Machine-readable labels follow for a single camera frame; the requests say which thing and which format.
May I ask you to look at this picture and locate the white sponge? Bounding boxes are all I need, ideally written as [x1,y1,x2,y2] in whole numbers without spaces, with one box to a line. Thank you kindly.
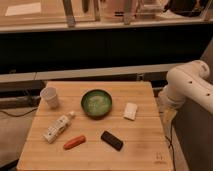
[123,103,138,120]

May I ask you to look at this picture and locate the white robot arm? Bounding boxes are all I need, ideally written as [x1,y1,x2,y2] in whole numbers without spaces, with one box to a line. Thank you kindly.
[161,60,213,114]

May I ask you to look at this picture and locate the green ceramic bowl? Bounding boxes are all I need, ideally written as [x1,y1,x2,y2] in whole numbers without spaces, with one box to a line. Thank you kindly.
[81,89,112,119]

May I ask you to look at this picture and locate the black rectangular block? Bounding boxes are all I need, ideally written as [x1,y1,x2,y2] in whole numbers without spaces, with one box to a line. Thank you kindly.
[101,131,123,151]

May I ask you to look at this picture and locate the white paper cup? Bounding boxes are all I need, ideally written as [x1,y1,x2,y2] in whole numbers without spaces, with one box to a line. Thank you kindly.
[40,87,59,109]

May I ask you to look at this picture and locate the orange carrot toy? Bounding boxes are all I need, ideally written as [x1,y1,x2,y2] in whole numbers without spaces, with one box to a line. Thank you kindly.
[63,135,86,150]

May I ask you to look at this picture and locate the white paper sheet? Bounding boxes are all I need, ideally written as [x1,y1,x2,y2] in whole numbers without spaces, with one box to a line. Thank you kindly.
[5,2,41,16]

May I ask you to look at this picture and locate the black cable left side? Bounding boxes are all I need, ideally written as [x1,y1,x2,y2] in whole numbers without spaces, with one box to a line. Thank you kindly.
[0,107,38,118]

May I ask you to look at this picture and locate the black cable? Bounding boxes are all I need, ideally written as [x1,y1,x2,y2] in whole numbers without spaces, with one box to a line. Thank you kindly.
[164,120,177,171]
[0,107,38,118]

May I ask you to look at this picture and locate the black cable right side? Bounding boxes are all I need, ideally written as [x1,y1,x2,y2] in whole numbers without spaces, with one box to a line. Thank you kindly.
[164,120,177,171]

